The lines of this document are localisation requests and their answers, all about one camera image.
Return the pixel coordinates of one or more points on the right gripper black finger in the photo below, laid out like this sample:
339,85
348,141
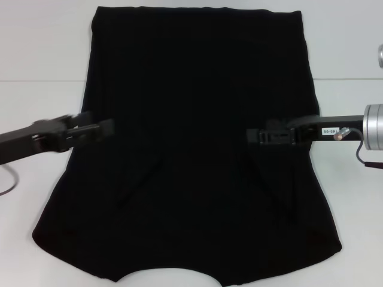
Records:
275,137
276,123

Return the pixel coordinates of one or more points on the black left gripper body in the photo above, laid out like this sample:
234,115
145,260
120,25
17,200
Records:
18,143

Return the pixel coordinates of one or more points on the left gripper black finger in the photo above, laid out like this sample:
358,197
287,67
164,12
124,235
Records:
82,119
89,133

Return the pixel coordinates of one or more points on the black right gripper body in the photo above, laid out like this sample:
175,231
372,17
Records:
344,121

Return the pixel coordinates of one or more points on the black t-shirt with FREE print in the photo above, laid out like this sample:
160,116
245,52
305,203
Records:
185,89

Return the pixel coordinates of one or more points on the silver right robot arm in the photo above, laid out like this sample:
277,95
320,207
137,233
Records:
374,125

